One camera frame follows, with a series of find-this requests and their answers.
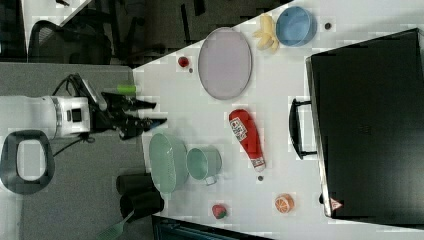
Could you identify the grey oval plate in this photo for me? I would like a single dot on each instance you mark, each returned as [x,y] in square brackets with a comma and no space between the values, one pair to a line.
[224,64]

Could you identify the black cylinder upper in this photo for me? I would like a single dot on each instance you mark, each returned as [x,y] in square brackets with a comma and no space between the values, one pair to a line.
[134,183]

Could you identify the plush banana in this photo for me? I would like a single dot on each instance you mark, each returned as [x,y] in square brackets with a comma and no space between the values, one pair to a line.
[266,35]

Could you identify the black cylinder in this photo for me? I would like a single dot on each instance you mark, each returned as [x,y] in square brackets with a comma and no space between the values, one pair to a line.
[134,183]
[141,205]

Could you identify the blue bowl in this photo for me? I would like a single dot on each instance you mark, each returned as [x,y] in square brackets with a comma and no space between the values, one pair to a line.
[295,27]

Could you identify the red plush tomato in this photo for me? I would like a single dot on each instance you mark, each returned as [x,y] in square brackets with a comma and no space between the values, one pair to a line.
[183,62]

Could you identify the red plush ketchup bottle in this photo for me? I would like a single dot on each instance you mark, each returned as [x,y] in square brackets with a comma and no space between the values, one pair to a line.
[244,128]

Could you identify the black cylinder lower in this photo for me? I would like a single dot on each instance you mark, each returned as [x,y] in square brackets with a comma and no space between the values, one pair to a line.
[141,205]

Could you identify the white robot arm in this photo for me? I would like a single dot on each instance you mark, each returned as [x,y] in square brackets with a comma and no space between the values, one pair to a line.
[68,117]

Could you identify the grey toilet-seat shaped frame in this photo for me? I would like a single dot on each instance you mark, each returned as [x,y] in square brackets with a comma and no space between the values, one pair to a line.
[10,177]

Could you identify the green cylinder toy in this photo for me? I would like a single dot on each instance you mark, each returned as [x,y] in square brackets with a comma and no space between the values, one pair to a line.
[127,89]

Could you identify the black box with handle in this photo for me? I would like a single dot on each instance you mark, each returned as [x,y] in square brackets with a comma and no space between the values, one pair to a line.
[367,108]

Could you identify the black office chair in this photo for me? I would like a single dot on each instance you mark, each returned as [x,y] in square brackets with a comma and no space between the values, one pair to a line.
[91,37]

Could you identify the plush strawberry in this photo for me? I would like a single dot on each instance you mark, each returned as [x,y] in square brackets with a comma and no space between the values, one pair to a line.
[219,211]

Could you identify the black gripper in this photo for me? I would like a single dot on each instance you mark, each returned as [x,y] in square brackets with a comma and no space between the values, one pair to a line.
[112,115]

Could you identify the green oval strainer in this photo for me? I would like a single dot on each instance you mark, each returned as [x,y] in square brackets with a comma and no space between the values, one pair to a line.
[167,155]

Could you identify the plush orange slice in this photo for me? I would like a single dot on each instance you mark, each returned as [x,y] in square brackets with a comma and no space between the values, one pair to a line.
[284,203]

